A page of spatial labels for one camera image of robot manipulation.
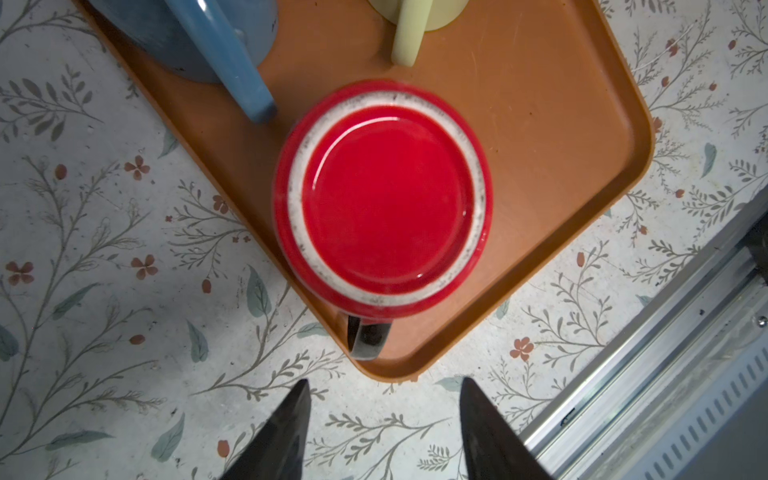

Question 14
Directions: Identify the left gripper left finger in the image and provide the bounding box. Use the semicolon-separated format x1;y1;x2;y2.
222;379;311;480

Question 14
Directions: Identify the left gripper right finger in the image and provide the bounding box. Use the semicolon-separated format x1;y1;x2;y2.
459;377;551;480

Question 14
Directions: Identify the red mug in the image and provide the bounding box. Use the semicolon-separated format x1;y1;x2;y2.
273;79;493;361

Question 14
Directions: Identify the light green mug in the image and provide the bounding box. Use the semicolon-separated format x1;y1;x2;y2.
368;0;469;67

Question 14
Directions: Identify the blue textured mug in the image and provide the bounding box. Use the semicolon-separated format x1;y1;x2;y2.
90;0;278;123

